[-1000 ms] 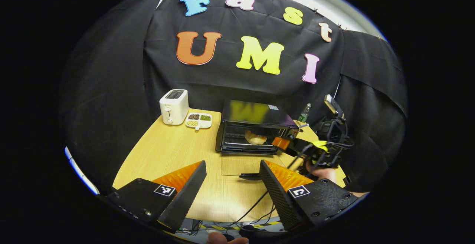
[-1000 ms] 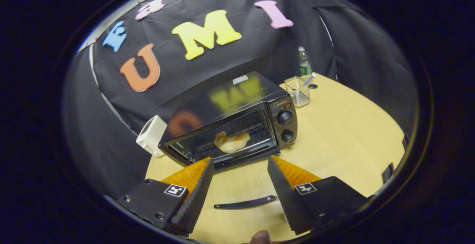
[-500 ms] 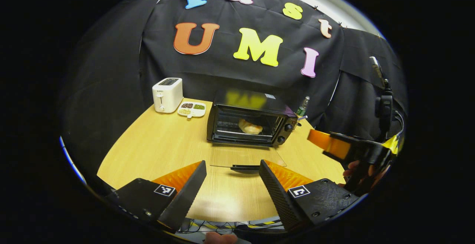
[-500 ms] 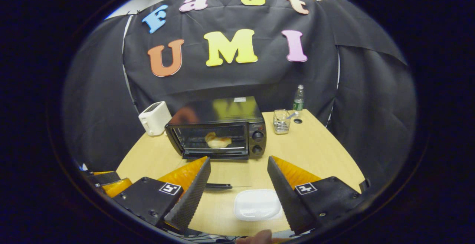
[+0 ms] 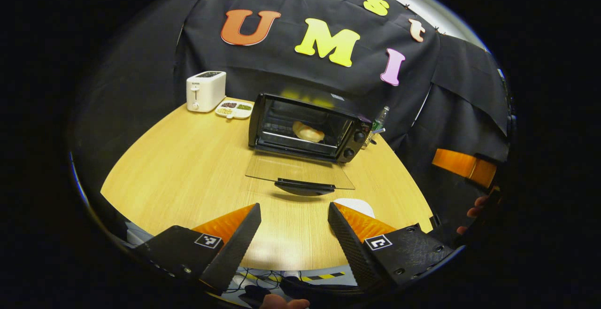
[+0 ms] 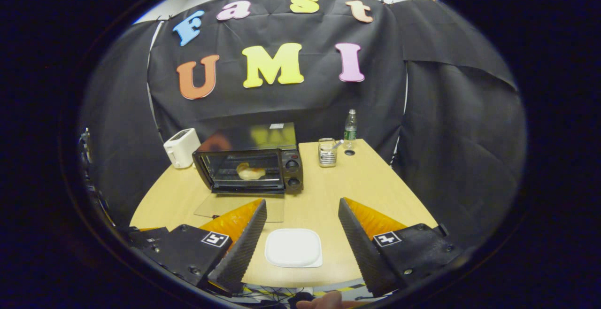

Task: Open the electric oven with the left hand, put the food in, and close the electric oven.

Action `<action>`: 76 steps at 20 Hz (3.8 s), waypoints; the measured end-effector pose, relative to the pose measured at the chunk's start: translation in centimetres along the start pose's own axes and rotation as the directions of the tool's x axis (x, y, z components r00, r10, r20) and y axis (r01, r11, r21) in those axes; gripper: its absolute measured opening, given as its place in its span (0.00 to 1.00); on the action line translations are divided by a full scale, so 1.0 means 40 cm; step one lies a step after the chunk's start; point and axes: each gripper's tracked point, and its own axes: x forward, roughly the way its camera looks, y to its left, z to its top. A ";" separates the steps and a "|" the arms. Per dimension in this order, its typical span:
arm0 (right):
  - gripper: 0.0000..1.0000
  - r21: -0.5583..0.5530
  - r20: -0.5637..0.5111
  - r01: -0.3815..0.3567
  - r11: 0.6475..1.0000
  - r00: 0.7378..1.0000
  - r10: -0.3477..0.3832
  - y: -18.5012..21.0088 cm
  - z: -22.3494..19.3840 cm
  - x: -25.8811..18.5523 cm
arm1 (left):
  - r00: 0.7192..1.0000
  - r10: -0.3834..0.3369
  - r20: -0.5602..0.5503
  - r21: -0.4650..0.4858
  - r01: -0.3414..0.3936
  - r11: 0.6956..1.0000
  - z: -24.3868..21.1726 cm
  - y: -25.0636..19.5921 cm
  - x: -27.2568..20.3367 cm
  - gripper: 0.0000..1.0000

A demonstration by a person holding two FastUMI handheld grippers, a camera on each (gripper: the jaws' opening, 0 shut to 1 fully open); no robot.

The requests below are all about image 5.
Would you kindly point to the black electric oven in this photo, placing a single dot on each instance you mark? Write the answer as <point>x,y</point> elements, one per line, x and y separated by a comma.
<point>272,121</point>

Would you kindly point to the black backdrop cloth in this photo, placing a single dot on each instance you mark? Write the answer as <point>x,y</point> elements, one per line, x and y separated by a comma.
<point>305,79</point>

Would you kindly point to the white divided snack tray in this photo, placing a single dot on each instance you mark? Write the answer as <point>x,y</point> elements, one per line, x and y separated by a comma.
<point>234,111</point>

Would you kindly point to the bread bun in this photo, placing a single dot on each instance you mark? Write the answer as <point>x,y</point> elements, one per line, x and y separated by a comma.
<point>309,132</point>

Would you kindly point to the white plate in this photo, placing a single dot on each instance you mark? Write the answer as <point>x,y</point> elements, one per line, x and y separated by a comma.
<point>357,204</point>

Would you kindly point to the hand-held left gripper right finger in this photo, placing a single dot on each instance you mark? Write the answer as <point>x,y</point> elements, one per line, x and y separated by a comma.
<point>350,248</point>

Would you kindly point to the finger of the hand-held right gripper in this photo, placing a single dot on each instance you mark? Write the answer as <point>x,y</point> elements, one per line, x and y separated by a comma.
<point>462,166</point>

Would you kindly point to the white toaster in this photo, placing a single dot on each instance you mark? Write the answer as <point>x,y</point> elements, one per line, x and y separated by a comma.
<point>204,93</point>

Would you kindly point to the blue striped stick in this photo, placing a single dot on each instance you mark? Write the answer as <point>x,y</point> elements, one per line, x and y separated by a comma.
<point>378,131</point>

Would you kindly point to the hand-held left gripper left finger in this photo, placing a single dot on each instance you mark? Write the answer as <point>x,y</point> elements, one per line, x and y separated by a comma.
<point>237,252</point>

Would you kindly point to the clear glass cup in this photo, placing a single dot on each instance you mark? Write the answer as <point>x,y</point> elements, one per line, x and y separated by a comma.
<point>370,139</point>

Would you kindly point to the green plastic bottle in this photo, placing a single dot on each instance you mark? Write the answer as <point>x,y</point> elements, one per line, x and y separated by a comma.
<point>379,122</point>

